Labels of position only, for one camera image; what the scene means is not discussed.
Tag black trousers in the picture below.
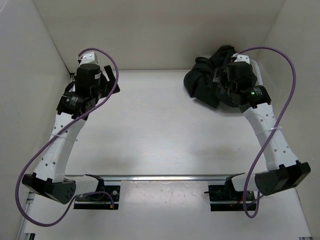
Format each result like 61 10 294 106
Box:
183 45 258 109

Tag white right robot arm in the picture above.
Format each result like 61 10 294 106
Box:
213 61 311 196

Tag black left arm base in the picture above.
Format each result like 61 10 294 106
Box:
70 174 121 210

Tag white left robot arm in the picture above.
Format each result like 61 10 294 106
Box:
22 63 120 205

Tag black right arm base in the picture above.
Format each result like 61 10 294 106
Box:
204 179 244 212

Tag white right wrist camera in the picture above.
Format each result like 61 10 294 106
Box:
231 53 250 64

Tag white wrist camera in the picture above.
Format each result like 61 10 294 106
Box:
231 53 250 64
76 51 98 66

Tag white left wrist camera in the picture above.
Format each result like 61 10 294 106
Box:
76 51 98 66

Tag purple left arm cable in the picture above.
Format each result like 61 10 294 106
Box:
14 47 118 227

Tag aluminium rail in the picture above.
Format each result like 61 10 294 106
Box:
66 173 247 182

